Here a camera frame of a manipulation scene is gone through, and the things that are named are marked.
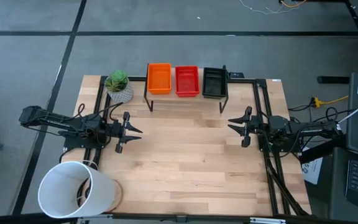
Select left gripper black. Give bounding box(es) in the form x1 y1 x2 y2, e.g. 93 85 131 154
104 111 144 154

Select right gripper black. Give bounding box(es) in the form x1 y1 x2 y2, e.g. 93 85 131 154
227 106 272 148

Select wooden shelf black metal legs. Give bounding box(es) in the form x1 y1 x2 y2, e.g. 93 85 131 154
144 63 229 114

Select white patterned plant pot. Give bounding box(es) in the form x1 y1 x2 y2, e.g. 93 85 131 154
106 79 134 105

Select green succulent plant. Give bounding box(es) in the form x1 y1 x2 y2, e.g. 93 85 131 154
104 70 129 93

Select round wooden lamp base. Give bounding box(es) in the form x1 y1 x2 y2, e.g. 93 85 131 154
76 179 124 214

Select white paper sheet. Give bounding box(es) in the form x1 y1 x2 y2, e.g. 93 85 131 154
301 147 324 185

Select white lamp shade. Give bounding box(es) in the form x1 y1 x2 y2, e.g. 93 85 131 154
37 161 117 219

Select black desk foot bar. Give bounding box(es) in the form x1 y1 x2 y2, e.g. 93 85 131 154
317 75 351 85

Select black aluminium table frame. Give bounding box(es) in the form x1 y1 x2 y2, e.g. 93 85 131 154
85 74 291 217

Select yellow power plug with cable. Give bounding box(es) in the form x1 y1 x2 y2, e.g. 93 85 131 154
310 95 349 109

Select thin white floor cable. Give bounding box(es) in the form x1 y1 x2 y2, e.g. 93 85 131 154
239 0 293 16

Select yellow floor cable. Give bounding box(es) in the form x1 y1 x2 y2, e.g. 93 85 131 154
280 0 308 9

